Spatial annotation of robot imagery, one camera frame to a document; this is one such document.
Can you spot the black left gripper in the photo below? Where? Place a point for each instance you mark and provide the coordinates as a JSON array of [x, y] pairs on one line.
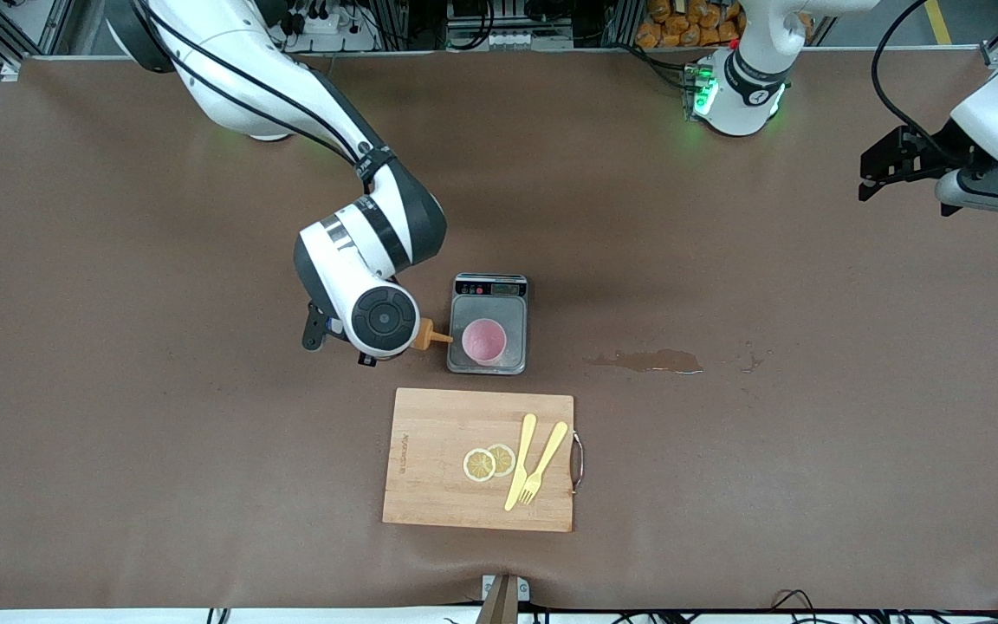
[[941, 152]]

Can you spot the pink plastic cup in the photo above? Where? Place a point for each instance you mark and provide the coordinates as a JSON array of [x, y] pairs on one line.
[[483, 340]]

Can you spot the translucent sauce bottle orange cap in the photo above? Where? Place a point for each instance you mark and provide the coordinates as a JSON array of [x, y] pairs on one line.
[[425, 335]]

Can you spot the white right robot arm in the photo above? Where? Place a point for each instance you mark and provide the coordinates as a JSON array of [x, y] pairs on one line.
[[230, 61]]

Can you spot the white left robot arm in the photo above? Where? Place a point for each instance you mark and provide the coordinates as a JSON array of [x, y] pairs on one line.
[[746, 95]]

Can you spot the small liquid droplet splash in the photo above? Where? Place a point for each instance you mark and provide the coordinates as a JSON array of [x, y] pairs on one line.
[[750, 364]]

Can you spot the orange snack packets pile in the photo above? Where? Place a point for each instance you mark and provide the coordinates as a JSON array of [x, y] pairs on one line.
[[681, 22]]

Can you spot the spilled brown liquid puddle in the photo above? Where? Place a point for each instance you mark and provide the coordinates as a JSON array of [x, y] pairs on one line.
[[655, 360]]

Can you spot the white connector strip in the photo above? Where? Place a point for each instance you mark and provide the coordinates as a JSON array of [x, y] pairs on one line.
[[508, 39]]

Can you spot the yellow plastic fork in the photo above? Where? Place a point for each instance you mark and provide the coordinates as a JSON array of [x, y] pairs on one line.
[[550, 451]]

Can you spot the silver digital kitchen scale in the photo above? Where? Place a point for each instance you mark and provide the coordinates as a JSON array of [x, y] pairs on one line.
[[464, 305]]

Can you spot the yellow plastic knife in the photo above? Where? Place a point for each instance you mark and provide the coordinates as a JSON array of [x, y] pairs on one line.
[[523, 451]]

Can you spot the lemon slice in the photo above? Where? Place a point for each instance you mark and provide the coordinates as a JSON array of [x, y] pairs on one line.
[[477, 465]]

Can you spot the white power strip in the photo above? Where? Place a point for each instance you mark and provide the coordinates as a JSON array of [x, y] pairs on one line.
[[326, 22]]

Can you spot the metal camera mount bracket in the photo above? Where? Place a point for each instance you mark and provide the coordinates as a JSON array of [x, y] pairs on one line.
[[503, 598]]

